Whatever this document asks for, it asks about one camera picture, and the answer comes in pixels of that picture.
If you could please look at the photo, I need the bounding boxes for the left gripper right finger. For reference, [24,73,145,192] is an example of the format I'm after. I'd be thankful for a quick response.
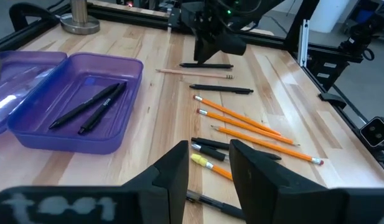
[228,138,384,224]

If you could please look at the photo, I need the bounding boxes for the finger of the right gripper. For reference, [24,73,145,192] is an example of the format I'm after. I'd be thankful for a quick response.
[194,39,223,65]

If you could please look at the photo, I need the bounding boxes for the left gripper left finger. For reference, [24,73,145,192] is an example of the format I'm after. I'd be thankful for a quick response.
[0,139,190,224]

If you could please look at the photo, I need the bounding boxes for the orange pencil with yellow eraser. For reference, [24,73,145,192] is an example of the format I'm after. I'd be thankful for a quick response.
[190,153,233,182]

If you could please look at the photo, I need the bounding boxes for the clear pen with black grip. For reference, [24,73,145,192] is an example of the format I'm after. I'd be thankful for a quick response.
[185,189,246,220]
[190,142,232,162]

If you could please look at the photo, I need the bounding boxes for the orange pencil with red eraser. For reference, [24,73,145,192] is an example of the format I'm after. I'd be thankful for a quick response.
[192,95,283,137]
[210,124,324,166]
[196,108,301,147]

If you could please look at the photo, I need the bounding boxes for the purple plastic pencil box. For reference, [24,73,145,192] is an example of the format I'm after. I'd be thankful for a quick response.
[0,50,144,156]

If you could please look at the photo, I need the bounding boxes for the round metal stand base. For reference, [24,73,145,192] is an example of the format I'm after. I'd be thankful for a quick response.
[59,0,101,35]

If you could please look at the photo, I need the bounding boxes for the white column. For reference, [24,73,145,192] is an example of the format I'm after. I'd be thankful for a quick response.
[309,0,352,34]

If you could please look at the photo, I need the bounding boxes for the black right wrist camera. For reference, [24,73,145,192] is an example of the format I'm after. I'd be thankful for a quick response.
[215,32,247,57]

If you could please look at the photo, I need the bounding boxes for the silver aluminium post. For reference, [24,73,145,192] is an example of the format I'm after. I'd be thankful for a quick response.
[297,19,311,68]

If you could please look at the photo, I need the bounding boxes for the black frame clamp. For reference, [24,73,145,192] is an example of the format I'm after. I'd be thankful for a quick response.
[318,92,347,110]

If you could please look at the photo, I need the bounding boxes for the black stereo camera box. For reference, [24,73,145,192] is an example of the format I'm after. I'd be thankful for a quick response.
[358,116,384,154]

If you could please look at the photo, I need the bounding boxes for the black device with cable loop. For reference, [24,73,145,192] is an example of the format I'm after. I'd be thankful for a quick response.
[337,14,384,62]

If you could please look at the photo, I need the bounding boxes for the black curved bracket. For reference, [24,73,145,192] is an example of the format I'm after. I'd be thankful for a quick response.
[8,2,60,32]

